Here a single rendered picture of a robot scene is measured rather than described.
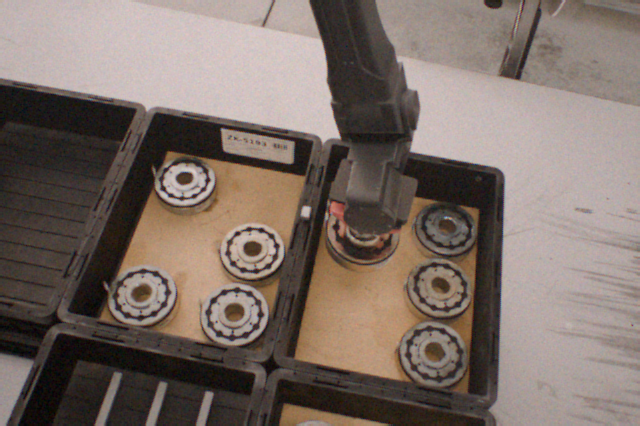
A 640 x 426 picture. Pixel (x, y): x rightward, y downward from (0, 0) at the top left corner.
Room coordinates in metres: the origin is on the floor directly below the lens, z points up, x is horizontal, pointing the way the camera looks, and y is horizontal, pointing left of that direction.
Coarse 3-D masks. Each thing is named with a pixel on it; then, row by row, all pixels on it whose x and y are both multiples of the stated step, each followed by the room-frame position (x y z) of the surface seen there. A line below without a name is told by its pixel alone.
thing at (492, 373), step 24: (336, 144) 0.66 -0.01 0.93; (456, 168) 0.64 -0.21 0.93; (480, 168) 0.65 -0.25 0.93; (312, 192) 0.56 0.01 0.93; (504, 192) 0.60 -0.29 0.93; (312, 216) 0.52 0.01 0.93; (288, 288) 0.40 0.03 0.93; (288, 312) 0.36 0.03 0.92; (288, 360) 0.29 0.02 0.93; (384, 384) 0.27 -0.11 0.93; (408, 384) 0.27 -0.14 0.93
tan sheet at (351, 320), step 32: (320, 256) 0.51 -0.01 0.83; (416, 256) 0.53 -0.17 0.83; (320, 288) 0.45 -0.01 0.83; (352, 288) 0.46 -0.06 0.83; (384, 288) 0.46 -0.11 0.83; (320, 320) 0.40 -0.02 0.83; (352, 320) 0.40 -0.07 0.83; (384, 320) 0.41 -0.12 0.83; (416, 320) 0.41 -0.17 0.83; (320, 352) 0.34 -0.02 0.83; (352, 352) 0.35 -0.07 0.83; (384, 352) 0.35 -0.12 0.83
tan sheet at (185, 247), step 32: (224, 192) 0.61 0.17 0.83; (256, 192) 0.62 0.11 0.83; (288, 192) 0.63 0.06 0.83; (160, 224) 0.54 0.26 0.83; (192, 224) 0.54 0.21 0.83; (224, 224) 0.55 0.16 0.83; (288, 224) 0.56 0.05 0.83; (128, 256) 0.47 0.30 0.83; (160, 256) 0.48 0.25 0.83; (192, 256) 0.48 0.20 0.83; (192, 288) 0.43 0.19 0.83; (256, 288) 0.44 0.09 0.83; (192, 320) 0.37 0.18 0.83
